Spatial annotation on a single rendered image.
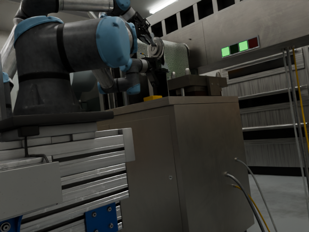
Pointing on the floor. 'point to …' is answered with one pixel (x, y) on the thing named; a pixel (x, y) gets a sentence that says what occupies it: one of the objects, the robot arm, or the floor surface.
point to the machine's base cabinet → (185, 169)
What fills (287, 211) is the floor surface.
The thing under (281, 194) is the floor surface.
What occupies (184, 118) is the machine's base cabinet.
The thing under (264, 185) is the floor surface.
